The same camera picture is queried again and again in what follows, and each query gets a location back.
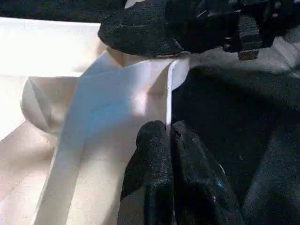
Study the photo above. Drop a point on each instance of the black work mat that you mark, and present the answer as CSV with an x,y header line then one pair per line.
x,y
234,117

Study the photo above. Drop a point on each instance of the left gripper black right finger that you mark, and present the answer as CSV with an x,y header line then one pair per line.
x,y
201,187

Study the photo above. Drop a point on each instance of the white plastic table top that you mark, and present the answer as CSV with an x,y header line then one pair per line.
x,y
100,93

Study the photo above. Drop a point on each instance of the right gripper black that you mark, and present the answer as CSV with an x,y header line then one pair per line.
x,y
234,23

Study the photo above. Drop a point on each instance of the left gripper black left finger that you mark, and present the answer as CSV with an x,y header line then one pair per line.
x,y
150,175

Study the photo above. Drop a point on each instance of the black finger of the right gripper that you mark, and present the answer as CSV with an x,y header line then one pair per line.
x,y
145,30

